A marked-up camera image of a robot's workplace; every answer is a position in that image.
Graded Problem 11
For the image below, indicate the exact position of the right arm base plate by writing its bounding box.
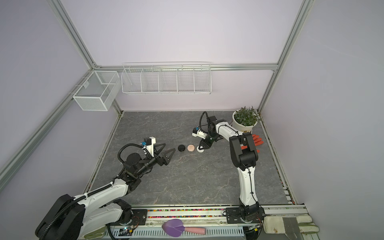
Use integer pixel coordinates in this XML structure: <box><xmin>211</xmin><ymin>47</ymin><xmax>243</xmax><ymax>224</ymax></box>
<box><xmin>223</xmin><ymin>207</ymin><xmax>266</xmax><ymax>224</ymax></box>

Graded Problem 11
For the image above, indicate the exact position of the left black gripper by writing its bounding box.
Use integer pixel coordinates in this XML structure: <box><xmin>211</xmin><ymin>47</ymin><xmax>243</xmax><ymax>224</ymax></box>
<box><xmin>135</xmin><ymin>142</ymin><xmax>175</xmax><ymax>178</ymax></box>

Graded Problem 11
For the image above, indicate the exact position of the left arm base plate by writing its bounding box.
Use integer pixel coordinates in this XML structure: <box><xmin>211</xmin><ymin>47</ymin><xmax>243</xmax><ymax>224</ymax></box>
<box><xmin>119</xmin><ymin>209</ymin><xmax>148</xmax><ymax>226</ymax></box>

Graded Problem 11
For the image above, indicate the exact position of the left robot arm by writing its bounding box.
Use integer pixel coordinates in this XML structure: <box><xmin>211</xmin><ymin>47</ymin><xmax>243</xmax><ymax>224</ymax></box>
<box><xmin>35</xmin><ymin>142</ymin><xmax>176</xmax><ymax>240</ymax></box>

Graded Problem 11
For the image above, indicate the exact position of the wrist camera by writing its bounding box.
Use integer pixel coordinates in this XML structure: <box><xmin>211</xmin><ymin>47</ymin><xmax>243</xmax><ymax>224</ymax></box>
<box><xmin>192</xmin><ymin>127</ymin><xmax>208</xmax><ymax>139</ymax></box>
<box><xmin>141</xmin><ymin>137</ymin><xmax>156</xmax><ymax>159</ymax></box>

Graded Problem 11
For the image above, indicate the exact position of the purple scoop pink handle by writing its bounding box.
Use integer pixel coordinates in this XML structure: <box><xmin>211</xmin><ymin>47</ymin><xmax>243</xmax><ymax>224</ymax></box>
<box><xmin>162</xmin><ymin>219</ymin><xmax>207</xmax><ymax>238</ymax></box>

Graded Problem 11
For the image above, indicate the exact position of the black earbud charging case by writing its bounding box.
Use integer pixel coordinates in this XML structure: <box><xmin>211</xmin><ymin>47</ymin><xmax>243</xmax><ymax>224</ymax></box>
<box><xmin>178</xmin><ymin>145</ymin><xmax>186</xmax><ymax>152</ymax></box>

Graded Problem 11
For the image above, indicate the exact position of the white plant pot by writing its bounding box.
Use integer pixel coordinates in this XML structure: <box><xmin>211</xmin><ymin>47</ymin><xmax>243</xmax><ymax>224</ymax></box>
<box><xmin>232</xmin><ymin>112</ymin><xmax>259</xmax><ymax>133</ymax></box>

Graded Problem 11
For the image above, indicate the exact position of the white mesh box basket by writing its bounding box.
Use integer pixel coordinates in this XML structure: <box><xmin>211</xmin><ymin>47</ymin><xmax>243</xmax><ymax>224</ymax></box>
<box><xmin>73</xmin><ymin>71</ymin><xmax>122</xmax><ymax>112</ymax></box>

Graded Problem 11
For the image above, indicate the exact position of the red rubber glove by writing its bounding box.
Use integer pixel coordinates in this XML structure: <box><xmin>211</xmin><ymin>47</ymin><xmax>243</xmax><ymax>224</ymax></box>
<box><xmin>241</xmin><ymin>134</ymin><xmax>264</xmax><ymax>153</ymax></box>

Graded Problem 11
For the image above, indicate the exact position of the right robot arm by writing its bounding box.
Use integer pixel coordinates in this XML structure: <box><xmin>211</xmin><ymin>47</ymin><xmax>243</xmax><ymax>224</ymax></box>
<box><xmin>192</xmin><ymin>111</ymin><xmax>265</xmax><ymax>223</ymax></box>

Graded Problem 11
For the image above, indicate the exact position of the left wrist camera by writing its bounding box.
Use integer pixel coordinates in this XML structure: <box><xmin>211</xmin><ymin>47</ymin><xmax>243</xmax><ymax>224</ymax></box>
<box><xmin>141</xmin><ymin>137</ymin><xmax>156</xmax><ymax>159</ymax></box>

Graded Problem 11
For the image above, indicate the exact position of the white wire shelf basket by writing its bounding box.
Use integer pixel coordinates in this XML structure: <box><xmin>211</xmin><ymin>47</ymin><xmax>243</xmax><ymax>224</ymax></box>
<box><xmin>121</xmin><ymin>62</ymin><xmax>212</xmax><ymax>95</ymax></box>

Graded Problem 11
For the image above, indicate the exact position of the pink earbud charging case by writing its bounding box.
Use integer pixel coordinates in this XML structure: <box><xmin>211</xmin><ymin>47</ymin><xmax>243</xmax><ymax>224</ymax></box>
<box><xmin>187</xmin><ymin>145</ymin><xmax>195</xmax><ymax>152</ymax></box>

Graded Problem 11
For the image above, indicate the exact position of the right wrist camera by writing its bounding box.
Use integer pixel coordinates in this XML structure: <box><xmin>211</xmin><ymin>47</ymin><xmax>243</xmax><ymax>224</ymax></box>
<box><xmin>192</xmin><ymin>127</ymin><xmax>208</xmax><ymax>139</ymax></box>

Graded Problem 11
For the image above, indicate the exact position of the green potted plant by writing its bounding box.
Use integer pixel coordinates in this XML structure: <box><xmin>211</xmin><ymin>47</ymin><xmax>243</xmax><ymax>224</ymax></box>
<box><xmin>234</xmin><ymin>107</ymin><xmax>260</xmax><ymax>127</ymax></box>

